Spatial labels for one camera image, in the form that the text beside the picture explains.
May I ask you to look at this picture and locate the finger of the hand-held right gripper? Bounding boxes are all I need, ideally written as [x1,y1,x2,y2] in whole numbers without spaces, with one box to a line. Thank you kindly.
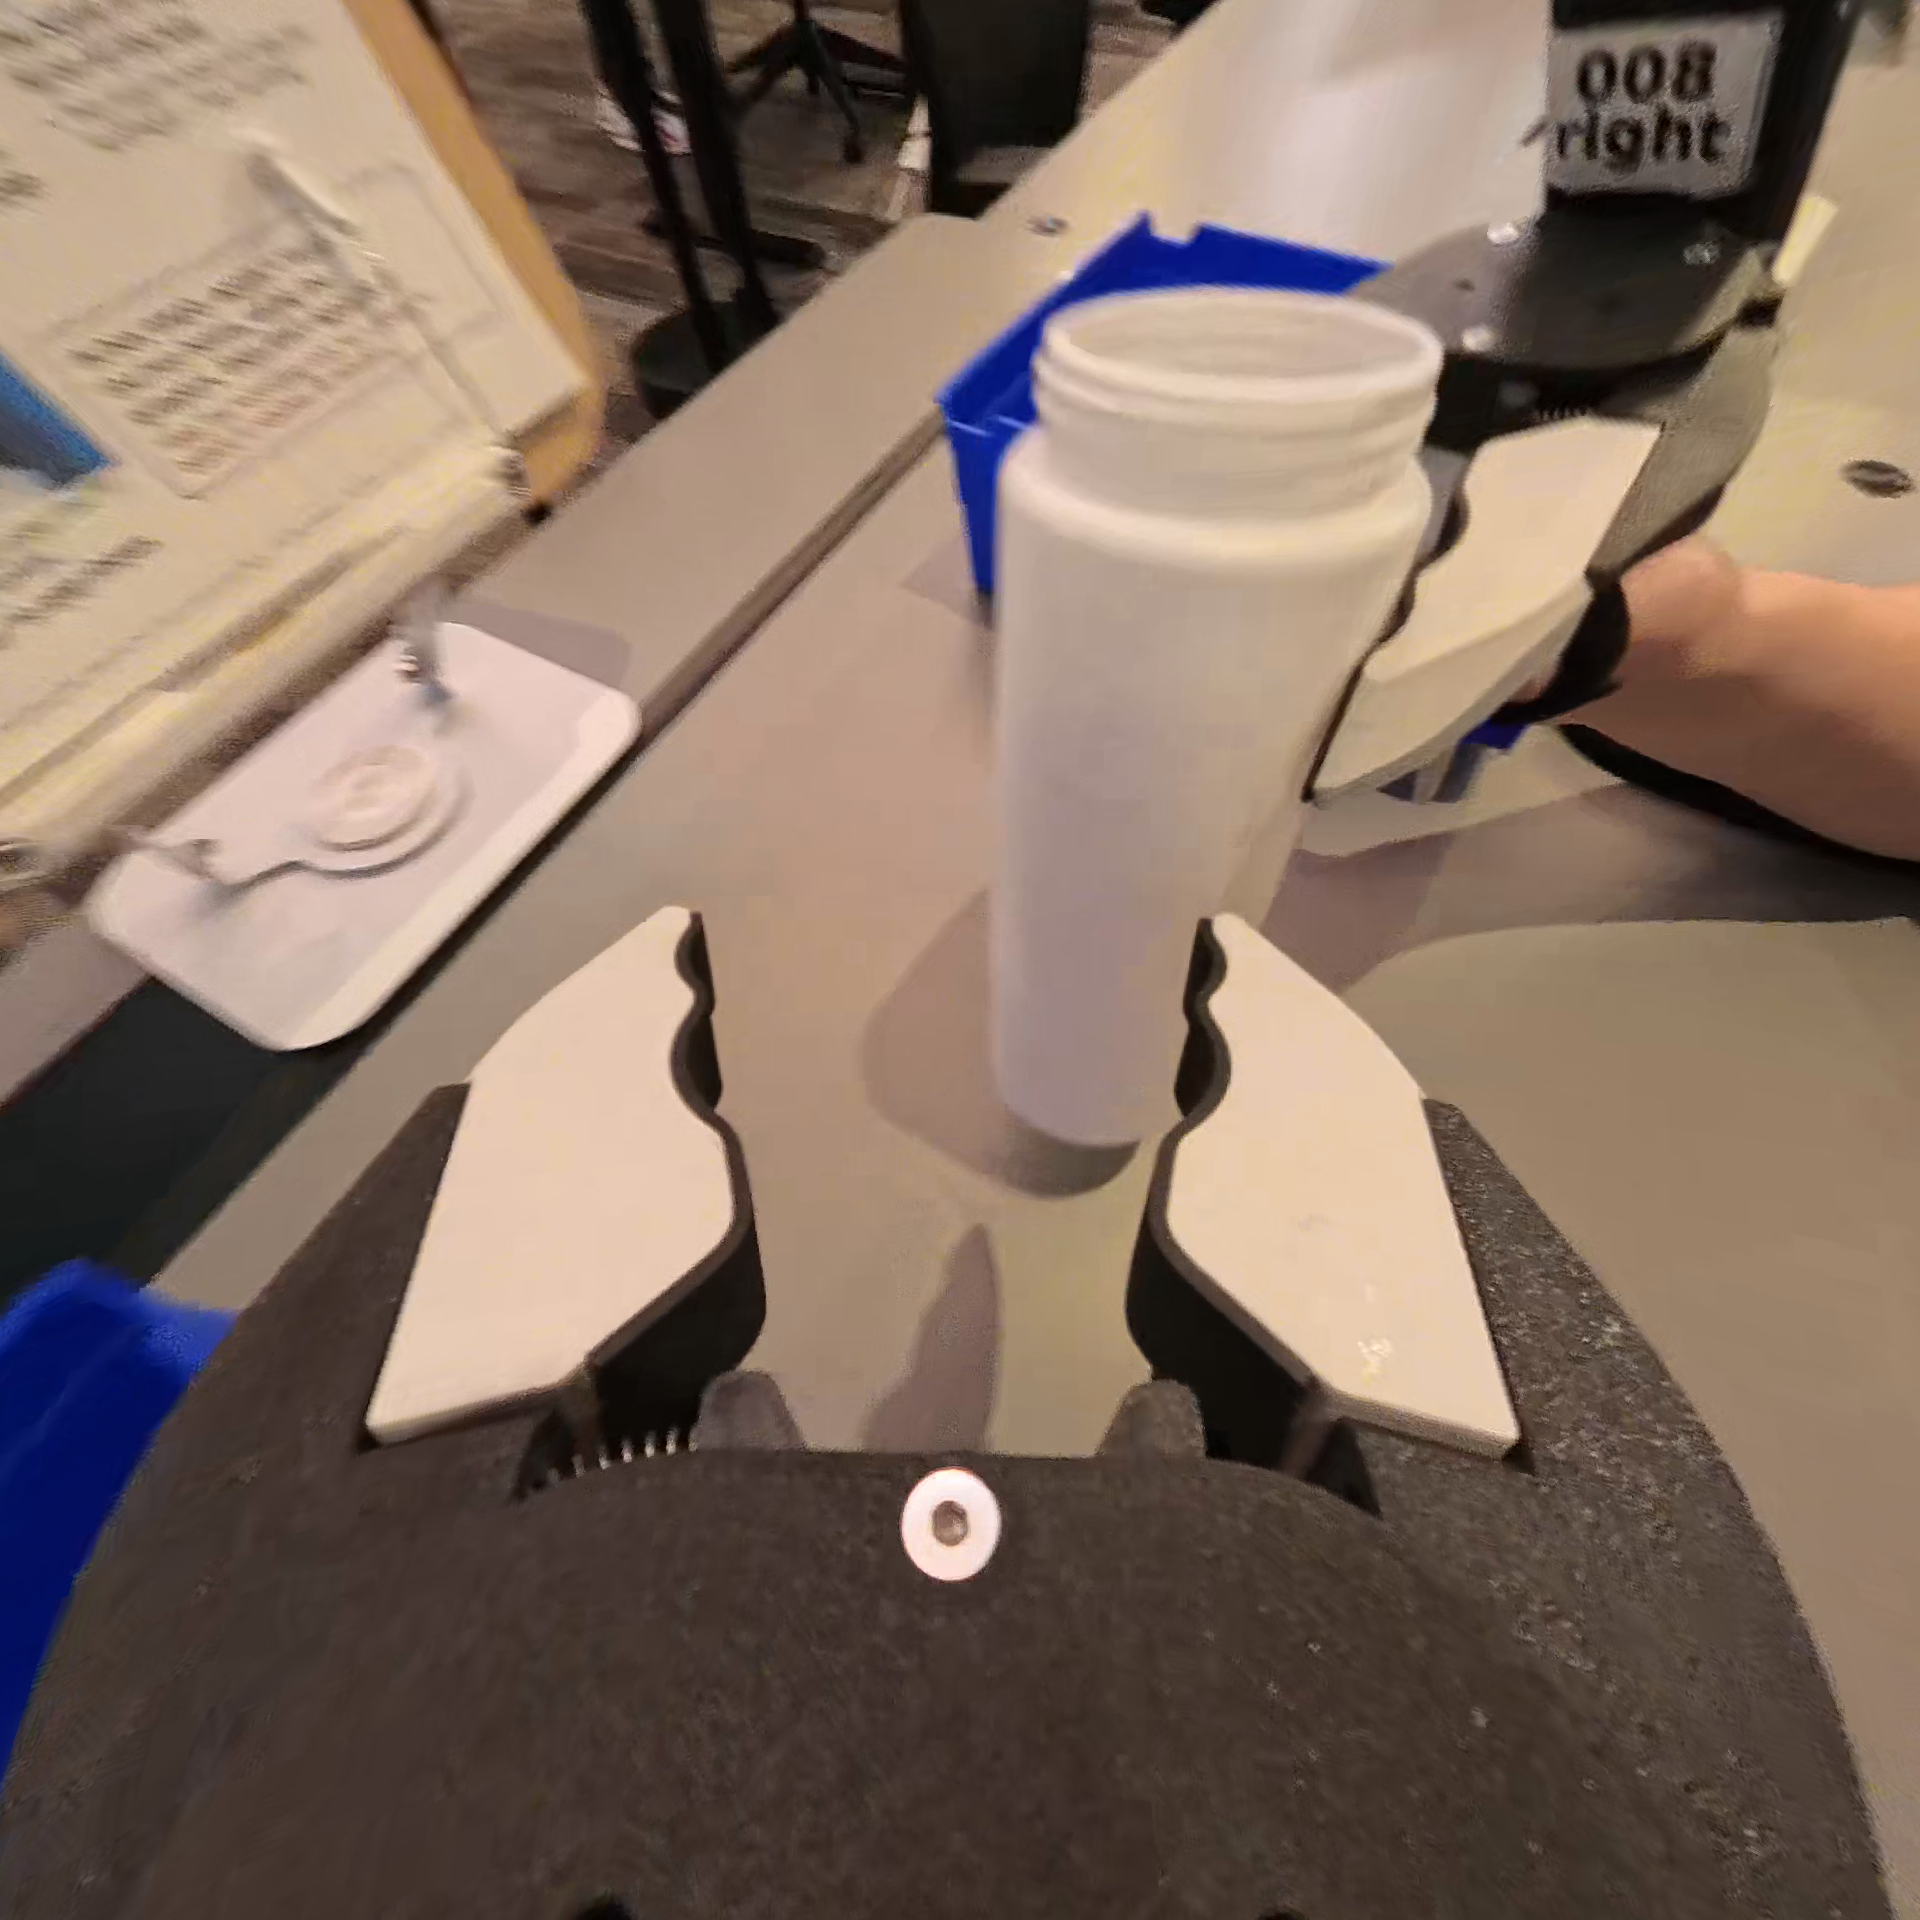
[1306,414,1667,801]

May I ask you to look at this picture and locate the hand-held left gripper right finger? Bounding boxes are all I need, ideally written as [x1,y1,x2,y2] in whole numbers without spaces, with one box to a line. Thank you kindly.
[1123,911,1518,1500]

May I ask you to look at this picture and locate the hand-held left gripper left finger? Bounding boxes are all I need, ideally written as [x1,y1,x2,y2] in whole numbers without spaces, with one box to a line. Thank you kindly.
[365,909,764,1485]

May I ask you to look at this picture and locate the white plastic bottle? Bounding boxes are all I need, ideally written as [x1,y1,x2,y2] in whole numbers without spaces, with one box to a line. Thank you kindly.
[990,288,1451,1150]

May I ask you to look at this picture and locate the blue plastic bin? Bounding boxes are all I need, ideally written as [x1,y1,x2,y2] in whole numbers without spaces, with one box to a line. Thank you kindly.
[937,220,1532,750]
[0,1254,239,1781]

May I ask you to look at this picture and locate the person's right forearm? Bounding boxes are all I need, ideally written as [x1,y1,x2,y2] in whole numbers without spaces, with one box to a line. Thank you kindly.
[1711,563,1920,859]

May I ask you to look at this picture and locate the person's right hand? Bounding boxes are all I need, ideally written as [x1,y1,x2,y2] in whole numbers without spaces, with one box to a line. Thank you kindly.
[1554,533,1757,730]

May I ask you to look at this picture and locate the black office chair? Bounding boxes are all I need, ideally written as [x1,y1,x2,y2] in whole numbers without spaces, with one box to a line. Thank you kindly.
[735,0,1098,220]

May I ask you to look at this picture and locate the black framed sign stand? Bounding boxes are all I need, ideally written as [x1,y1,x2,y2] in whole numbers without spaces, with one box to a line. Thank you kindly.
[572,0,831,420]

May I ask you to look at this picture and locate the instruction board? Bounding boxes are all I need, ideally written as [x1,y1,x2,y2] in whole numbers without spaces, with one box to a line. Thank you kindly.
[0,0,604,843]

